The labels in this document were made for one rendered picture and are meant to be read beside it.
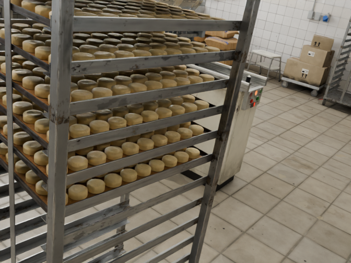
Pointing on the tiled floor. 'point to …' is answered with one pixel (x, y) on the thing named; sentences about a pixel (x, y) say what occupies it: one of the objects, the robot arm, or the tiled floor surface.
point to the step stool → (266, 62)
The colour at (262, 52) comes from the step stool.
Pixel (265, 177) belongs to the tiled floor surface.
